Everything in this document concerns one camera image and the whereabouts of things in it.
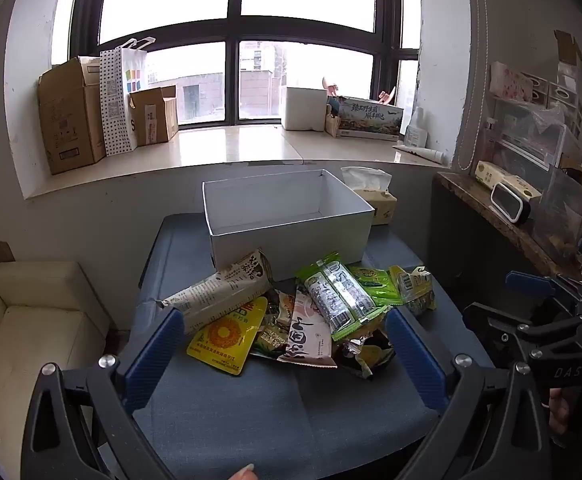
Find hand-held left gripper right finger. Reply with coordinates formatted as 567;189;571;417
385;306;553;480

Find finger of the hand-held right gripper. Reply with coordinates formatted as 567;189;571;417
505;270;582;311
462;301;582;361

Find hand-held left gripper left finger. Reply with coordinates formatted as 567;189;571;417
21;307;185;480

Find black potato chip bag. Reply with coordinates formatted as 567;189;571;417
337;329;398;382

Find yellow-green snack packet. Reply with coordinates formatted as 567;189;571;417
388;264;437;317

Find yellow snack packet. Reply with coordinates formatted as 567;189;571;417
186;296;268;377

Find slim green snack packet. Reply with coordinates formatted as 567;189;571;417
348;265;403;308

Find beige snack packet black print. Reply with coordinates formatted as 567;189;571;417
161;249;275;335

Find clear green-edged seed packet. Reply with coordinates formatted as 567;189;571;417
296;252;393;344

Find white pink snack packet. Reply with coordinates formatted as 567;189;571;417
276;287;340;369

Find green snack packet white lettering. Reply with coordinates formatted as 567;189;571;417
249;319;292;362

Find beige snack packet brown figure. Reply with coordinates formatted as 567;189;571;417
275;291;298;330

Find white cardboard box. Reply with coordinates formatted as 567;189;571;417
202;168;376;282

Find person's right hand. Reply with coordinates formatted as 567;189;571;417
548;386;571;435

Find clear plastic container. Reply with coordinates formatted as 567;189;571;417
530;164;582;267

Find white black alarm clock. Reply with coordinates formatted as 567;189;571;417
489;182;532;224

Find wooden side table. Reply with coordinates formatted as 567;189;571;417
431;171;582;306

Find blue table cloth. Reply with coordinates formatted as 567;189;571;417
130;212;494;480

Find cream tissue pack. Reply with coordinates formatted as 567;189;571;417
474;159;543;202

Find cream sofa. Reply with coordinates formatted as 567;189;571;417
0;249;112;463

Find plastic drawer organizer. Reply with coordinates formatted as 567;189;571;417
485;72;582;173

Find tissue box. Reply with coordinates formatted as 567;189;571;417
340;166;398;226

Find white tube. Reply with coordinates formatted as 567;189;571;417
392;143;446;164

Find white plastic bottle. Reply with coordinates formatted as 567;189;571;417
403;107;430;148

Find floral tissue pack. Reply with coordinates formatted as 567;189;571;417
490;61;535;99

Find grey stitched hanging fabric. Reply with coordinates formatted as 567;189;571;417
450;0;494;172

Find landscape printed box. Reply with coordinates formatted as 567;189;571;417
337;95;405;141

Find small open cardboard box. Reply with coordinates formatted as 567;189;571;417
128;85;180;148

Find large cardboard box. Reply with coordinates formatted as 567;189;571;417
38;55;108;176

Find polka-dot paper bag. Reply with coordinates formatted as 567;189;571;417
99;37;149;157

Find white foam box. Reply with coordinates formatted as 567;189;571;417
281;86;330;132

